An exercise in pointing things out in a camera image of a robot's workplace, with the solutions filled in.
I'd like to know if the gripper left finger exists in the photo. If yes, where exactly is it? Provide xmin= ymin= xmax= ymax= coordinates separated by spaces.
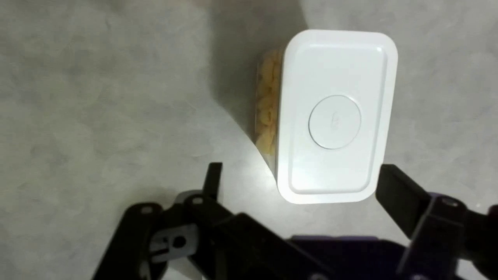
xmin=92 ymin=162 xmax=312 ymax=280

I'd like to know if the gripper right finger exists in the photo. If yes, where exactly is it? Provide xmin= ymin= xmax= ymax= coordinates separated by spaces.
xmin=375 ymin=164 xmax=498 ymax=280

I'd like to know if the white container lid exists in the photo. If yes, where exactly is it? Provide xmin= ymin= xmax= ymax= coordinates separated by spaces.
xmin=275 ymin=29 xmax=398 ymax=205

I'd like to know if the clear container with pasta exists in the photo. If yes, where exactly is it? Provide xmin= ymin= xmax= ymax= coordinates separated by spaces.
xmin=252 ymin=49 xmax=284 ymax=183

